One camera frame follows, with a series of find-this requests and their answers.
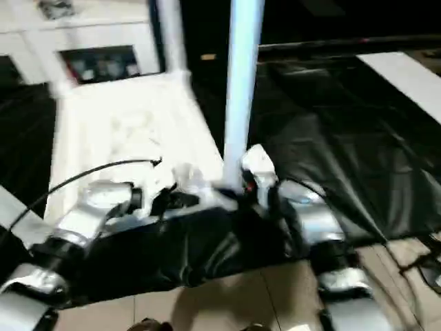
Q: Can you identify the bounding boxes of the white plastic table top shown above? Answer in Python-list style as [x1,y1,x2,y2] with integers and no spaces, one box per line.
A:
[43,69,238,225]

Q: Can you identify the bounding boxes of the white plastic table leg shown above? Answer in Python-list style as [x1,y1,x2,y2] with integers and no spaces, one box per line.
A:
[222,0,266,187]
[0,185,50,250]
[157,0,191,80]

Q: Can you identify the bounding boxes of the black work mat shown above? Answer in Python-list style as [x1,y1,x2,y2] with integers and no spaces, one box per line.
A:
[0,52,441,304]

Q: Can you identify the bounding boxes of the silver left leg black foot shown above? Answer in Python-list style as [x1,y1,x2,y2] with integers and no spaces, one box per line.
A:
[127,319,173,331]

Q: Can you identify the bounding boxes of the toy figures behind cabinet glass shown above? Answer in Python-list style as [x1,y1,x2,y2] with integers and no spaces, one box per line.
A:
[62,47,142,82]

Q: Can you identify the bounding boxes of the black tv cabinet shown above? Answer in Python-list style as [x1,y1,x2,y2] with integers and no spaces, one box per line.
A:
[181,0,441,63]

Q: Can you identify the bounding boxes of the white cabinet with glass doors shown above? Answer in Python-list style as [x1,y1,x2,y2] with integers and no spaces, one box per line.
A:
[0,0,166,87]

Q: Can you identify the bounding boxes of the grey plush toy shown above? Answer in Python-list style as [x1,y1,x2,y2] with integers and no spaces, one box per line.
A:
[38,0,76,19]

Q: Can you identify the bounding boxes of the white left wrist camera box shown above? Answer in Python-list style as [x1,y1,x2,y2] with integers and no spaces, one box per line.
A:
[141,164,197,216]

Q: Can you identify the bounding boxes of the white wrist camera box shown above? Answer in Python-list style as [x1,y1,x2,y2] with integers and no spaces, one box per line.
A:
[240,143,279,208]
[141,164,197,216]

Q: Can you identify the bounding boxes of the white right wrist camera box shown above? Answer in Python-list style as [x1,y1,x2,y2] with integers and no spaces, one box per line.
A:
[240,143,279,208]

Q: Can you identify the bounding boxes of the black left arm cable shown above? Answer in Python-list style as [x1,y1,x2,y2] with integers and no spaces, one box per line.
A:
[0,157,163,242]

